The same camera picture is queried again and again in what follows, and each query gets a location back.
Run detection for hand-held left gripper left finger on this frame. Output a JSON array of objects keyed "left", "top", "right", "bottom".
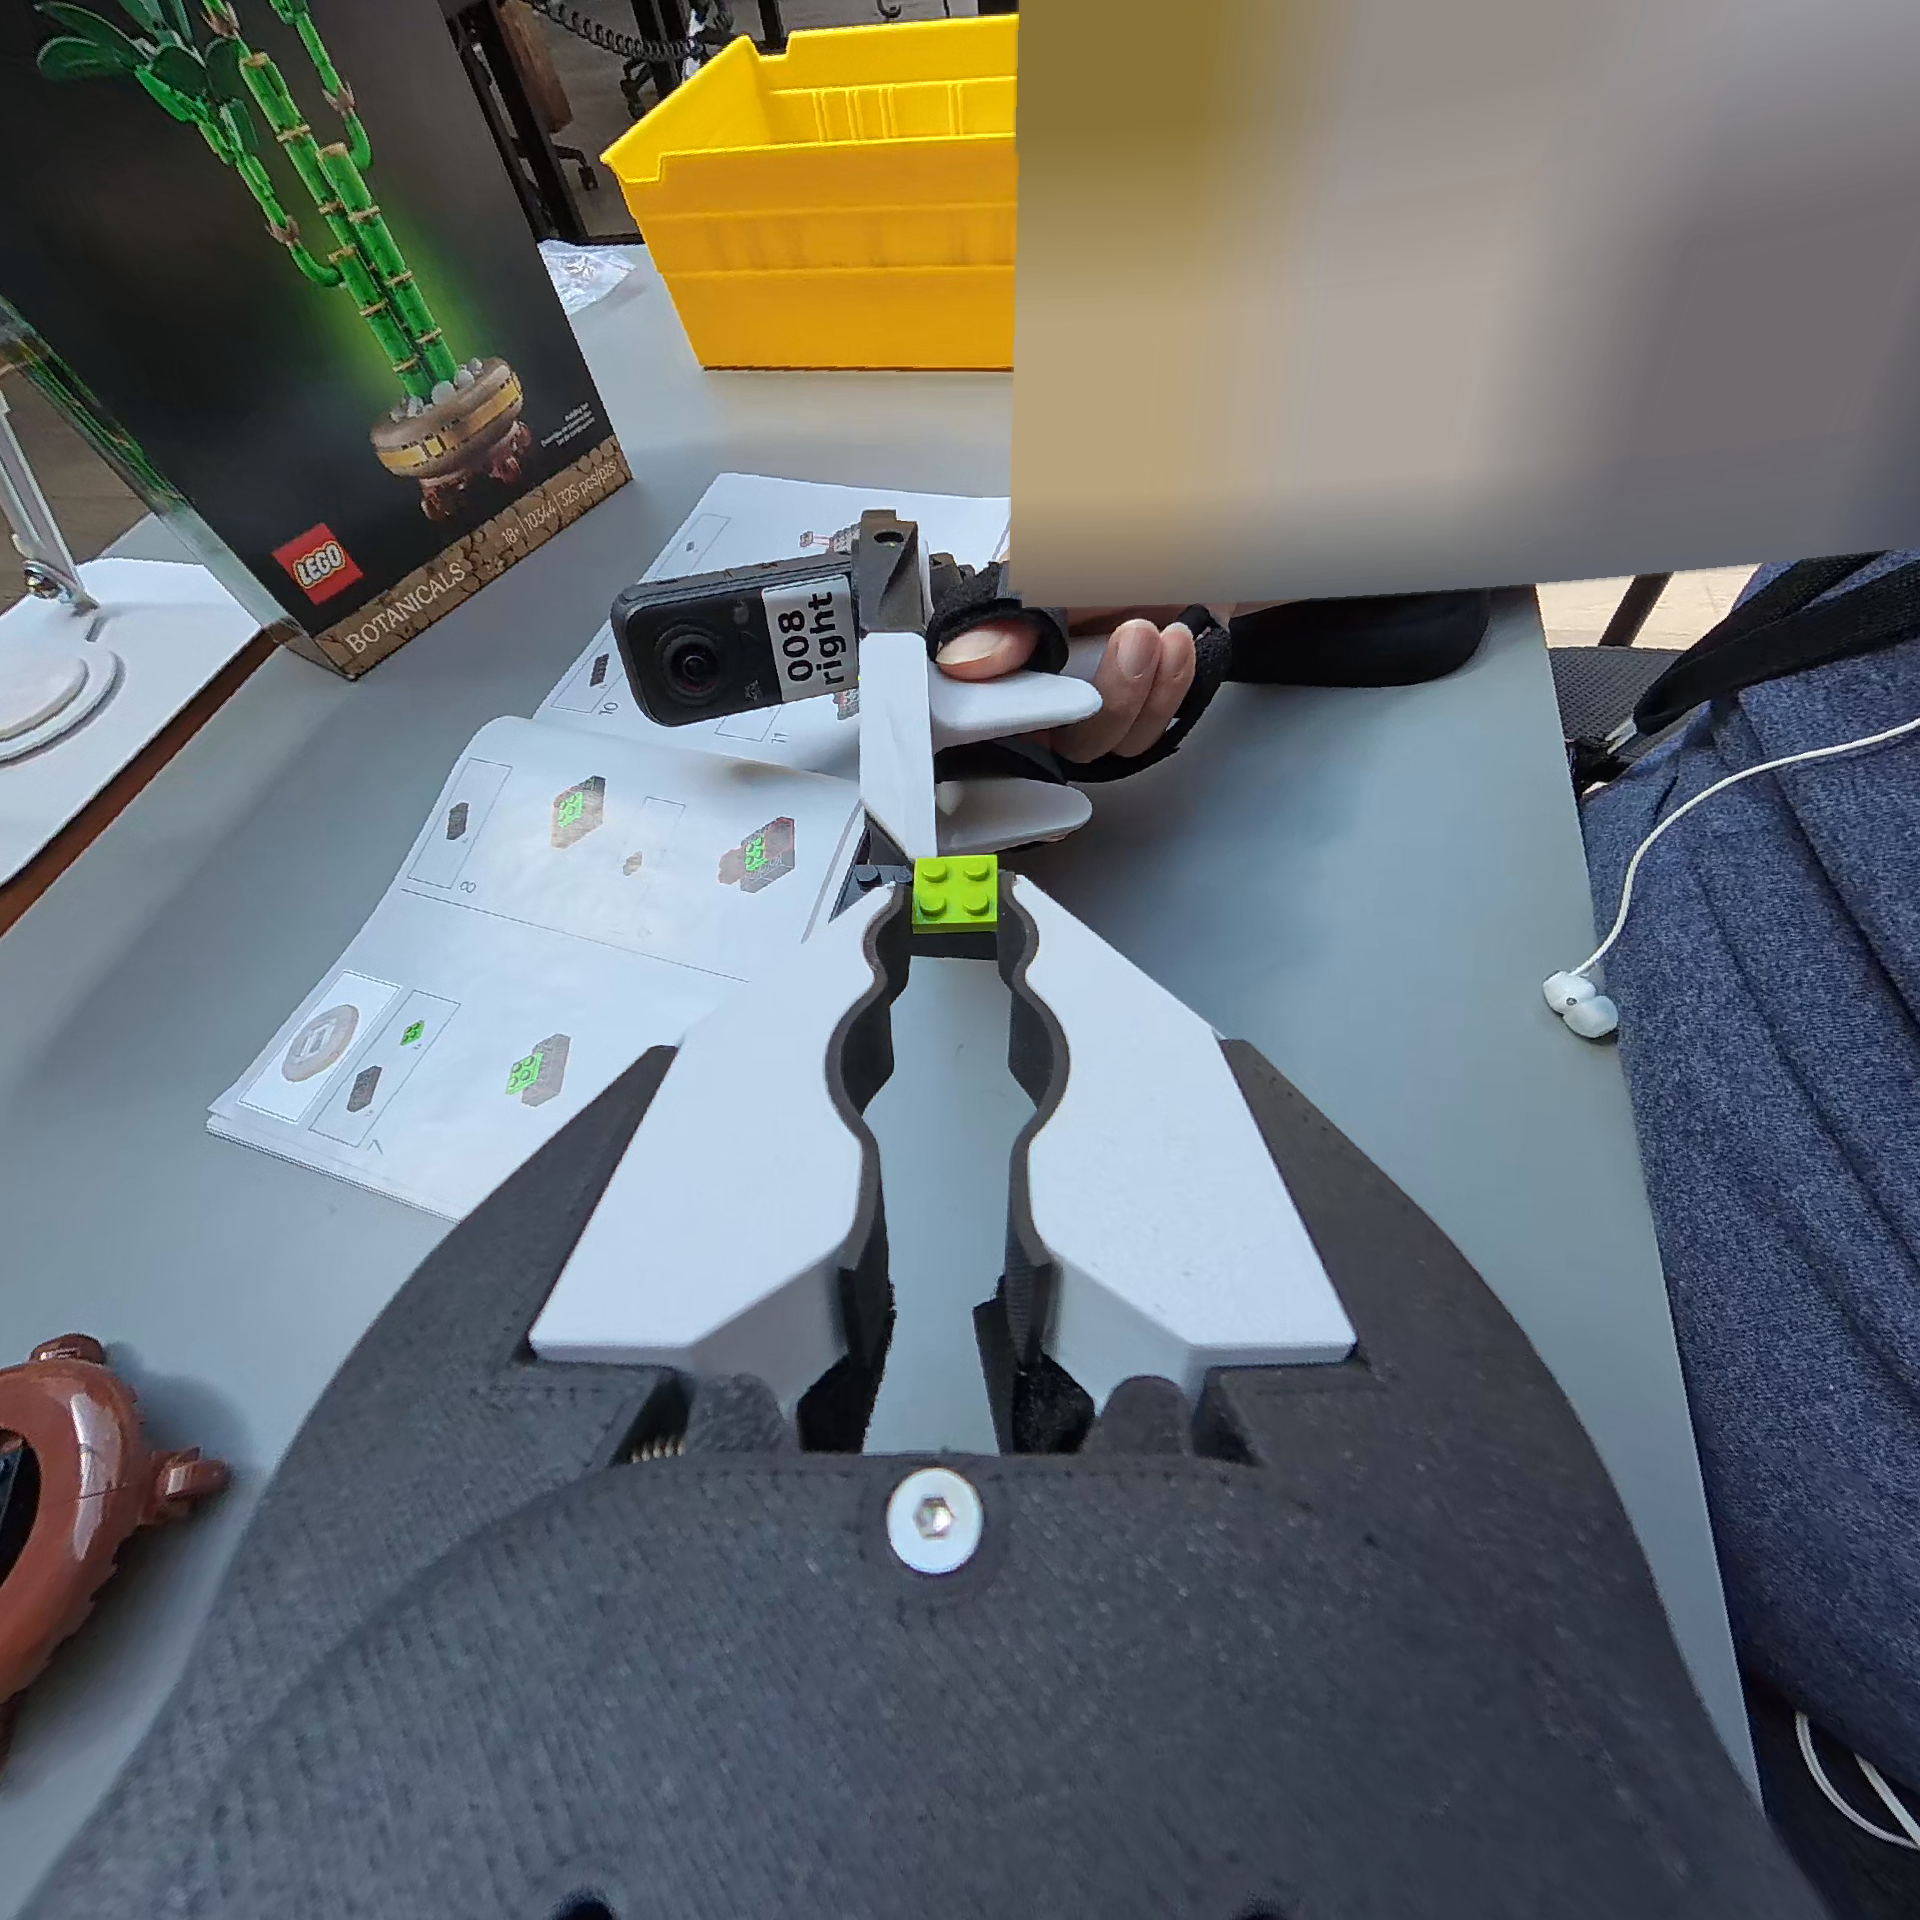
[{"left": 529, "top": 893, "right": 918, "bottom": 1374}]

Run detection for clear plastic bag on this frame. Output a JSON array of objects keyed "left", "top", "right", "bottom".
[{"left": 537, "top": 241, "right": 641, "bottom": 320}]

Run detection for black office chair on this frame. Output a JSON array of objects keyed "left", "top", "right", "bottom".
[{"left": 1549, "top": 576, "right": 1677, "bottom": 789}]

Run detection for open instruction booklet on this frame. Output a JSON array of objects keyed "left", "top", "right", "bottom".
[{"left": 209, "top": 471, "right": 1018, "bottom": 1221}]

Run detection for brown toy pot piece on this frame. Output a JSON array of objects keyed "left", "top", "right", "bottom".
[{"left": 0, "top": 1334, "right": 233, "bottom": 1768}]

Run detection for black toy set box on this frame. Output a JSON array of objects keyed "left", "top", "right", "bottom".
[{"left": 0, "top": 0, "right": 637, "bottom": 682}]

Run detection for grey desk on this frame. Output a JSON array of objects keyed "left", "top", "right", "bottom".
[{"left": 0, "top": 241, "right": 1766, "bottom": 1801}]

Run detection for white wired earphones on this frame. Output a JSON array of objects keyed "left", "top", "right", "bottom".
[{"left": 1543, "top": 710, "right": 1920, "bottom": 1858}]

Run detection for lime green toy brick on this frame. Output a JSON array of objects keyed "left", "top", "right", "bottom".
[{"left": 910, "top": 850, "right": 1006, "bottom": 942}]

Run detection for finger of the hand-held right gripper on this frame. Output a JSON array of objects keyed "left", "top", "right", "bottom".
[{"left": 858, "top": 624, "right": 947, "bottom": 871}]

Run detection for blue grey backpack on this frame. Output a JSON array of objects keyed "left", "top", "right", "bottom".
[{"left": 1553, "top": 552, "right": 1920, "bottom": 1920}]

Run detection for person's right forearm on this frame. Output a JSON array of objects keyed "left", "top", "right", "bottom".
[{"left": 1200, "top": 590, "right": 1495, "bottom": 693}]

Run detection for person's right hand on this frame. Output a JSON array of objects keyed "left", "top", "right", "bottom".
[{"left": 933, "top": 613, "right": 1203, "bottom": 768}]

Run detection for dark background chair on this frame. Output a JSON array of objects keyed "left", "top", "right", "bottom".
[{"left": 449, "top": 0, "right": 753, "bottom": 250}]

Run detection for white round stand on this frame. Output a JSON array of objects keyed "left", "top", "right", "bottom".
[{"left": 0, "top": 383, "right": 126, "bottom": 768}]

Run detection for yellow plastic bin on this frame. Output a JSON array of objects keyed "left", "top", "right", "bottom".
[{"left": 600, "top": 16, "right": 1023, "bottom": 375}]

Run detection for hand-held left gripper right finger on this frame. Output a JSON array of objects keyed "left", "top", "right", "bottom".
[{"left": 1000, "top": 875, "right": 1360, "bottom": 1390}]

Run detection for white flat board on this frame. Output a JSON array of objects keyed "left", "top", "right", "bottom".
[{"left": 0, "top": 557, "right": 271, "bottom": 889}]

